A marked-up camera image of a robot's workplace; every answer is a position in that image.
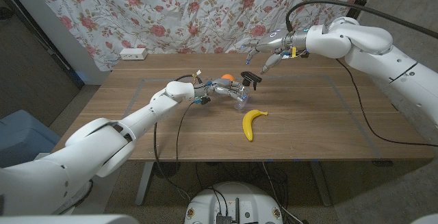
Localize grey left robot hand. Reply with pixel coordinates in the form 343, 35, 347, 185
203, 77, 250, 102

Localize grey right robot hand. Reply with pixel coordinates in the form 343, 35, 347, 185
242, 28, 294, 75

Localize clear spray bottle black nozzle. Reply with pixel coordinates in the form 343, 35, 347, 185
234, 71, 263, 111

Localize yellow toy banana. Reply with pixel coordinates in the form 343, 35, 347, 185
242, 109, 269, 142

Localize floral backdrop cloth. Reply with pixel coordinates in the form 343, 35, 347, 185
25, 0, 367, 71

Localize white power strip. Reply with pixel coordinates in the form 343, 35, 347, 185
119, 47, 149, 61

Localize black round table foot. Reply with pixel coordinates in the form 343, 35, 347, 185
152, 161, 181, 179

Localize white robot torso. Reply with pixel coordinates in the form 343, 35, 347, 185
184, 182, 284, 224

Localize white table leg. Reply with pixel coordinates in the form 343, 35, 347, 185
135, 161, 155, 207

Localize grey table leg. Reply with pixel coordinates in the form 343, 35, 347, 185
309, 161, 333, 207

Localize black slanted bar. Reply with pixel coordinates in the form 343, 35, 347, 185
0, 0, 85, 90

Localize white slanted panel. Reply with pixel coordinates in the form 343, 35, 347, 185
3, 0, 110, 86

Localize blue bin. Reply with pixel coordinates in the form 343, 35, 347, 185
0, 110, 62, 169

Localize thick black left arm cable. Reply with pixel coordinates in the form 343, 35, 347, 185
153, 74, 203, 201

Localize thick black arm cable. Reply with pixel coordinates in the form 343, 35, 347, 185
285, 0, 438, 40
153, 74, 203, 201

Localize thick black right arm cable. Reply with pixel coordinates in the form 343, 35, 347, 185
285, 0, 438, 40

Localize white floor cable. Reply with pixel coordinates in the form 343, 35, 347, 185
261, 161, 304, 224

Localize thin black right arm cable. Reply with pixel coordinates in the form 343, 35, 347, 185
337, 58, 438, 148

